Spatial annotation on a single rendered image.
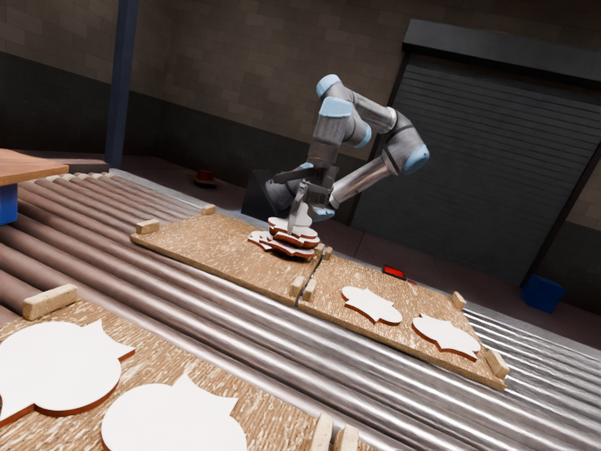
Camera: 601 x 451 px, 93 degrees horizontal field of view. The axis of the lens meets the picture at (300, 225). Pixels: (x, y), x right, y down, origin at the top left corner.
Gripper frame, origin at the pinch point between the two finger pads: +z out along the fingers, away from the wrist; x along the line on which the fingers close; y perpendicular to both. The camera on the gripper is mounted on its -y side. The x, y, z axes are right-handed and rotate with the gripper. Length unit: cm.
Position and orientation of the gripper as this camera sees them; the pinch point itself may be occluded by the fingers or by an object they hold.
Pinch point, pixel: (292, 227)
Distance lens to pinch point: 81.0
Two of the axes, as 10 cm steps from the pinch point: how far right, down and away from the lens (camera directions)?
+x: 2.3, -2.1, 9.5
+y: 9.3, 3.3, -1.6
